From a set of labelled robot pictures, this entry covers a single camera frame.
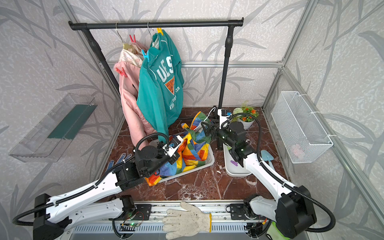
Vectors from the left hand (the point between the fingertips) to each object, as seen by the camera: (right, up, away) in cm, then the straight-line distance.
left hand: (181, 141), depth 67 cm
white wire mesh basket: (+52, +6, -2) cm, 52 cm away
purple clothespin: (+29, -16, +22) cm, 40 cm away
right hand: (+12, +9, +8) cm, 17 cm away
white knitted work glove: (+2, -39, +3) cm, 40 cm away
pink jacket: (-20, +6, -1) cm, 21 cm away
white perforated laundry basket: (+14, -14, +16) cm, 25 cm away
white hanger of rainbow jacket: (+9, +8, +11) cm, 16 cm away
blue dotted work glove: (-42, -15, +26) cm, 51 cm away
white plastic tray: (+28, -18, +22) cm, 40 cm away
